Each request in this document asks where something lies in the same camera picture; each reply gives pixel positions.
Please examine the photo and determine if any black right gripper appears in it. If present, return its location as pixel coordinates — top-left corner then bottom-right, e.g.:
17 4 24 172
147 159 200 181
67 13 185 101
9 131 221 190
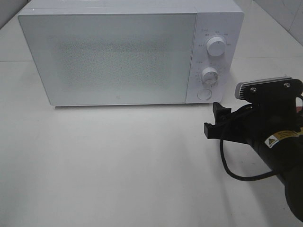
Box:
204 100 303 147

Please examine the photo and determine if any white round door button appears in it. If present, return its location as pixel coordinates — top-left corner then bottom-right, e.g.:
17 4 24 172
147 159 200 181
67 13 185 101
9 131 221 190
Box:
197 88 212 101

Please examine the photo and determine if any white microwave door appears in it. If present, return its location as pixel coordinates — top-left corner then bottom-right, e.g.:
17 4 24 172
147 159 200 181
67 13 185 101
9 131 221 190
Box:
19 14 196 106

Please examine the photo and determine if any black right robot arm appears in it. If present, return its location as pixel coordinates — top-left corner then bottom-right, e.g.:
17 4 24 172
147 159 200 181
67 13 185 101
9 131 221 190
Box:
204 100 303 220

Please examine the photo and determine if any white lower timer knob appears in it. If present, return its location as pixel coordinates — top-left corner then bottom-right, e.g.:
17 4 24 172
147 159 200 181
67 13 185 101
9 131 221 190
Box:
201 67 219 85

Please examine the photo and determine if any white upper power knob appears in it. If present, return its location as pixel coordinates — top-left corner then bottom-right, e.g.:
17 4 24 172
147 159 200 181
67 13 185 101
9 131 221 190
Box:
206 35 226 57

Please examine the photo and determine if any white microwave oven body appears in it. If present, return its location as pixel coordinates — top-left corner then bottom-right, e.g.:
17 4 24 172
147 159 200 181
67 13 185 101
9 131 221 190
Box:
18 0 244 105

